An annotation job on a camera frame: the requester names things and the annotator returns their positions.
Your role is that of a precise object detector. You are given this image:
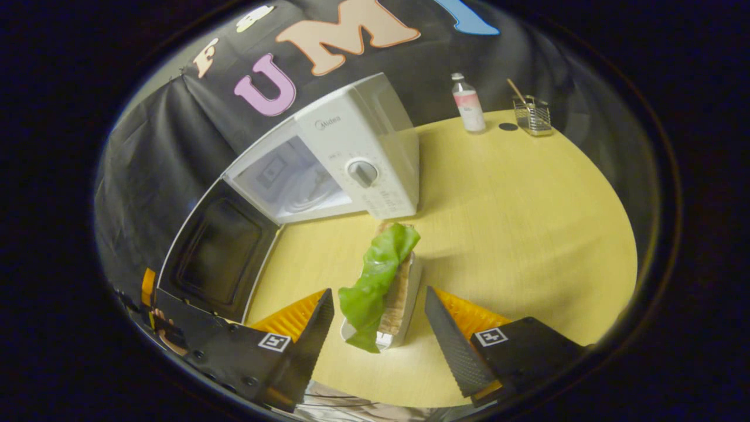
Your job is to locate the bread slice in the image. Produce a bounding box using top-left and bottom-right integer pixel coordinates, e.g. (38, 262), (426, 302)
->
(375, 221), (418, 338)

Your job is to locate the white microwave oven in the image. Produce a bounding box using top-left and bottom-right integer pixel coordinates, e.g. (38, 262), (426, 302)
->
(156, 72), (421, 325)

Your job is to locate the wire mesh utensil holder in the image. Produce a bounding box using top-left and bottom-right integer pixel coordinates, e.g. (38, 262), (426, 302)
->
(512, 95), (554, 138)

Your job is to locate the white food tray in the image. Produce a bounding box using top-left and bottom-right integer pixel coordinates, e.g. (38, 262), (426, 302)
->
(340, 251), (423, 351)

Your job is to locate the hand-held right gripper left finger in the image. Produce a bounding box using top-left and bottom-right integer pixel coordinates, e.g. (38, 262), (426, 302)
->
(186, 288), (335, 413)

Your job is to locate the green lettuce leaf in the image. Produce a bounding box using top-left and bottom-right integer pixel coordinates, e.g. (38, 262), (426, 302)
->
(337, 222), (422, 354)

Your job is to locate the person's grey clothing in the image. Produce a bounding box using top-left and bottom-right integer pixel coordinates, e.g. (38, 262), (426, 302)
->
(293, 380), (487, 422)

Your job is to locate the clear bottle with pink label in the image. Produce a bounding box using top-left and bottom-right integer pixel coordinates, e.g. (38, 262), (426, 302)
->
(451, 72), (487, 135)

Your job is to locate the wooden stick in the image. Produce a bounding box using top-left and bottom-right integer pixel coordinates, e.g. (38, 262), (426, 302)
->
(506, 78), (528, 107)

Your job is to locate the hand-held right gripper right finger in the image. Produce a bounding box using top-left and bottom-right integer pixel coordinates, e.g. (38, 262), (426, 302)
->
(424, 286), (587, 409)

